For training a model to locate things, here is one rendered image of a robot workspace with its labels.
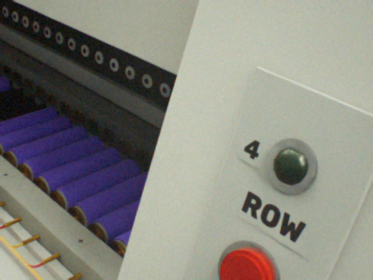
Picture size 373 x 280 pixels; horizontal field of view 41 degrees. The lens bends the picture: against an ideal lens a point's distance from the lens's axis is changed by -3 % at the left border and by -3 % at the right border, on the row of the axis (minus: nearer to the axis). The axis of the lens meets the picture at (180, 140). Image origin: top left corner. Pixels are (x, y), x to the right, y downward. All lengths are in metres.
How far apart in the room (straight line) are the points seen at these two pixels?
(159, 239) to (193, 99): 0.05
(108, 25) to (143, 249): 0.08
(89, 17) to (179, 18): 0.05
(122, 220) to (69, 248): 0.04
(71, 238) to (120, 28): 0.14
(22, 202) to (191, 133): 0.18
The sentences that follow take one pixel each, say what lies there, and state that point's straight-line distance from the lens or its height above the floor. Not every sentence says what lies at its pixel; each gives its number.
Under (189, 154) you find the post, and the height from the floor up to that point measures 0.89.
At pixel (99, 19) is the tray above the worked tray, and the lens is 0.20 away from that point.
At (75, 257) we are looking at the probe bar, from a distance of 0.28.
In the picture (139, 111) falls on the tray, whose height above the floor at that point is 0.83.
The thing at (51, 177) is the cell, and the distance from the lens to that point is 0.35.
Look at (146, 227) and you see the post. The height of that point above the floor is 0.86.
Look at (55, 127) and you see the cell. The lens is 0.41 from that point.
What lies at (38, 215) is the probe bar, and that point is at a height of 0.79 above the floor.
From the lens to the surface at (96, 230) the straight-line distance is 0.31.
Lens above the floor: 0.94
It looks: 17 degrees down
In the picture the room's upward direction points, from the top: 17 degrees clockwise
